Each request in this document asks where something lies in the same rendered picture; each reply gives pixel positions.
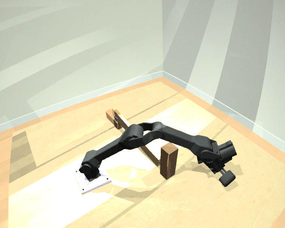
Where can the long wooden rail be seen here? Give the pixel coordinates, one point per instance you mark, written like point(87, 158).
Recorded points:
point(147, 148)

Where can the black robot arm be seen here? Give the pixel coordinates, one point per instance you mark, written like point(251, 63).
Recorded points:
point(206, 150)

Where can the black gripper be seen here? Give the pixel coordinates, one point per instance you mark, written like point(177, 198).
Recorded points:
point(227, 177)

